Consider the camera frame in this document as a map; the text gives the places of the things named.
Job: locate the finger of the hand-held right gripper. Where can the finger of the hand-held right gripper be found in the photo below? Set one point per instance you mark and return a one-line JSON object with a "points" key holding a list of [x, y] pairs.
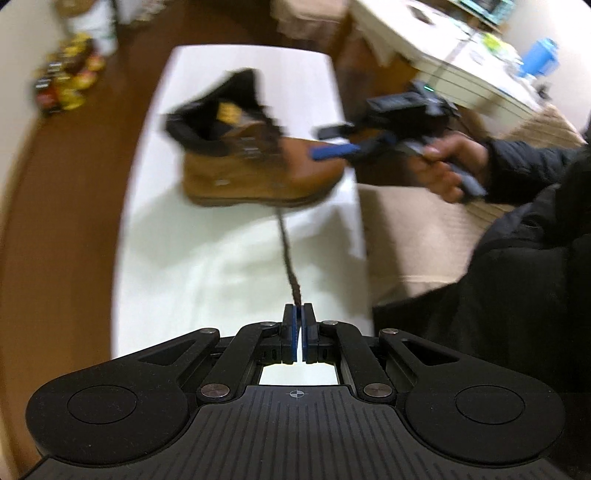
{"points": [[334, 131], [334, 152]]}

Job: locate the dark brown shoelace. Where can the dark brown shoelace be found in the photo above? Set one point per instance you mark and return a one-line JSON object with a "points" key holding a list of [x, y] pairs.
{"points": [[288, 258]]}

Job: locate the group of cooking oil bottles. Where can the group of cooking oil bottles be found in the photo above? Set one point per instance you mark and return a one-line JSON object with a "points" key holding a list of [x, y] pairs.
{"points": [[69, 78]]}

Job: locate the person's black clothing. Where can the person's black clothing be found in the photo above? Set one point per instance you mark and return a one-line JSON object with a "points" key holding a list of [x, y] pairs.
{"points": [[531, 300]]}

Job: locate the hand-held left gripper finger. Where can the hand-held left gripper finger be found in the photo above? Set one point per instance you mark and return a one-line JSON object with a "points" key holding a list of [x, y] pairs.
{"points": [[295, 337], [305, 337]]}

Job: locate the white side table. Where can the white side table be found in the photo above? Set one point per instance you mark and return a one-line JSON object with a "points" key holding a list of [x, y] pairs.
{"points": [[415, 41]]}

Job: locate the brown leather boot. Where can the brown leather boot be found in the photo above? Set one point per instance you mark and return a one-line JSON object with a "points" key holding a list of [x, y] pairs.
{"points": [[258, 175]]}

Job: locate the person's right forearm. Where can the person's right forearm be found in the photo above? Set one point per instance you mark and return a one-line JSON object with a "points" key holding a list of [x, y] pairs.
{"points": [[521, 166]]}

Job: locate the white plastic bucket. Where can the white plastic bucket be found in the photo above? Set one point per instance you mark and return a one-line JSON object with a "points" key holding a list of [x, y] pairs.
{"points": [[99, 27]]}

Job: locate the person's right hand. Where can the person's right hand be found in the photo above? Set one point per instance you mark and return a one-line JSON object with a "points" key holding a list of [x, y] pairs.
{"points": [[457, 150]]}

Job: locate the teal toaster oven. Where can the teal toaster oven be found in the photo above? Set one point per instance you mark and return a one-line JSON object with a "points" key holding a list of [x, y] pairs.
{"points": [[485, 9]]}

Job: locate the blue plastic jug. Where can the blue plastic jug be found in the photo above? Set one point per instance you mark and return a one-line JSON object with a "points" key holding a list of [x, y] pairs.
{"points": [[540, 57]]}

